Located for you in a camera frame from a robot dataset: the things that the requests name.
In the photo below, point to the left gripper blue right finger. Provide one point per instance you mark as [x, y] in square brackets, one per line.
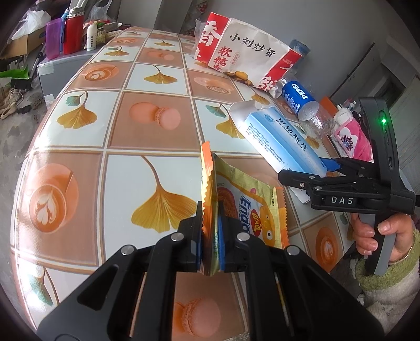
[223, 233]

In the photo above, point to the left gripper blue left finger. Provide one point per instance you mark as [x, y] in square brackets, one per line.
[198, 234]

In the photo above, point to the yellow Enaak snack packet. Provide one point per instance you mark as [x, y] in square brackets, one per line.
[259, 207]

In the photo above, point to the clear Pepsi plastic bottle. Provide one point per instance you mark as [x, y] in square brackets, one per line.
[315, 121]

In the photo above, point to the blue white medicine box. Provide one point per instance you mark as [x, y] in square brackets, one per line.
[275, 138]

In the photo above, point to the red white snack bag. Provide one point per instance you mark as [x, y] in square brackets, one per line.
[243, 52]

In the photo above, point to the person's right hand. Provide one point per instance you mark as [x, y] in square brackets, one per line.
[399, 224]

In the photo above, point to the pink floral blanket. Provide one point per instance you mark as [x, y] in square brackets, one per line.
[351, 138]

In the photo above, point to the green fluffy sleeve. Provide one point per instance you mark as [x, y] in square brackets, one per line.
[402, 276]

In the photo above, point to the patterned tablecloth on table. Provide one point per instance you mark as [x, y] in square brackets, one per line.
[117, 160]

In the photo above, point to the orange stool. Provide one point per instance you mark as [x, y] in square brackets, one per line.
[329, 106]

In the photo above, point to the water jug on dispenser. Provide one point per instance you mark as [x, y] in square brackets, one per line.
[299, 47]

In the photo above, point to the grey side cabinet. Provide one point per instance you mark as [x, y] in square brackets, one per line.
[55, 74]

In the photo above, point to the white small bottle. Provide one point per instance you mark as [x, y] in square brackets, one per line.
[91, 37]

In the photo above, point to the white plastic bag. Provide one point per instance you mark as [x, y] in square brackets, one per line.
[99, 11]

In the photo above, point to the red thermos bottle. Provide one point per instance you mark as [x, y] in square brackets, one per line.
[73, 31]

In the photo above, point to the green paper bag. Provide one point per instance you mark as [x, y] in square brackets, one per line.
[15, 73]

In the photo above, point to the purple plastic container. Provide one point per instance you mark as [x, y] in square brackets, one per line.
[53, 38]

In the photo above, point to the cardboard box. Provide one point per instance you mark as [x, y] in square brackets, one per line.
[25, 44]

